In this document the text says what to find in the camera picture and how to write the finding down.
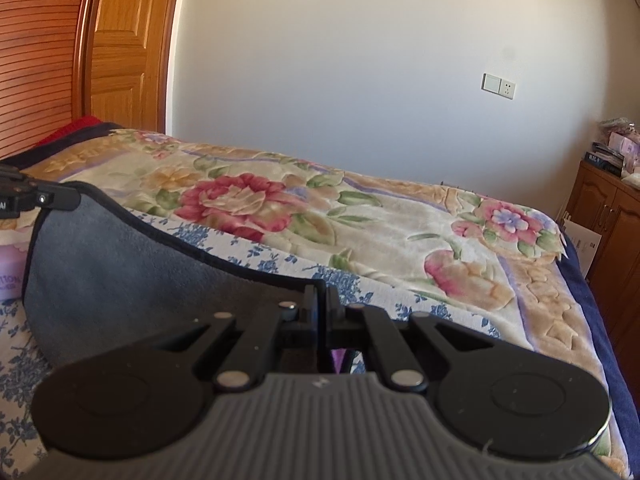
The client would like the wooden panel door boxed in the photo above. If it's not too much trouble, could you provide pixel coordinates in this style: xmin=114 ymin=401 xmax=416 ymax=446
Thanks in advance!
xmin=82 ymin=0 xmax=187 ymax=135

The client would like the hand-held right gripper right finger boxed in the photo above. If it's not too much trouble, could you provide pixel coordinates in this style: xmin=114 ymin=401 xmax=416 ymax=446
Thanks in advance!
xmin=326 ymin=285 xmax=483 ymax=394

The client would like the stack of dark books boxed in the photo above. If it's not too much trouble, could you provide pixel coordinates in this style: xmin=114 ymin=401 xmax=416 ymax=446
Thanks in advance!
xmin=582 ymin=142 xmax=627 ymax=177

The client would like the grey towel with black edge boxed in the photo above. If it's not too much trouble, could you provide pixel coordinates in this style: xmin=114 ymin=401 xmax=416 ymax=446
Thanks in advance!
xmin=22 ymin=180 xmax=322 ymax=382

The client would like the red cloth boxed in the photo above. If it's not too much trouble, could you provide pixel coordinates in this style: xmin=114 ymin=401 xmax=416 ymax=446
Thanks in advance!
xmin=34 ymin=115 xmax=107 ymax=150

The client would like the wooden louvered wardrobe door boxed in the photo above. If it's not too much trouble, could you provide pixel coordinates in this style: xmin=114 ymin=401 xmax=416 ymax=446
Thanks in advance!
xmin=0 ymin=0 xmax=102 ymax=162

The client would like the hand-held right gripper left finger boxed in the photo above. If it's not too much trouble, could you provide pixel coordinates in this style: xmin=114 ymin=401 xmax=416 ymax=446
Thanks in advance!
xmin=161 ymin=284 xmax=327 ymax=394

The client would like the blue floral white bed sheet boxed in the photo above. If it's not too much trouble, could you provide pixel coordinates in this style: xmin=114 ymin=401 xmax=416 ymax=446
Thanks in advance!
xmin=0 ymin=205 xmax=502 ymax=467

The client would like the wooden cabinet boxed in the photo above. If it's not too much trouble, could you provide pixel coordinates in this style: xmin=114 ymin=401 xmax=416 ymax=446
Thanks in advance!
xmin=564 ymin=159 xmax=640 ymax=287

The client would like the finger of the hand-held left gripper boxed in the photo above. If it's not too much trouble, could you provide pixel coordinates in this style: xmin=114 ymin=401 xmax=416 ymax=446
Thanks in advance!
xmin=36 ymin=182 xmax=82 ymax=212

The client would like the dark blue blanket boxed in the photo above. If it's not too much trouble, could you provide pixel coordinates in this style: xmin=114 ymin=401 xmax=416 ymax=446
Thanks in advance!
xmin=554 ymin=230 xmax=640 ymax=467

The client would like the white cardboard sheet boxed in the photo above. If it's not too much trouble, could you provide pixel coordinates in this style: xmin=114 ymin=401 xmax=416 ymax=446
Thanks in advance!
xmin=559 ymin=217 xmax=604 ymax=281

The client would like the floral plush blanket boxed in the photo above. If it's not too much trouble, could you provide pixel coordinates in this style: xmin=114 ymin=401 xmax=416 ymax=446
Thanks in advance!
xmin=20 ymin=127 xmax=632 ymax=479

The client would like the pink box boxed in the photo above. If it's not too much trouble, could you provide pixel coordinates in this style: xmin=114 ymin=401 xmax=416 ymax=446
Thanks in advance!
xmin=606 ymin=129 xmax=640 ymax=172

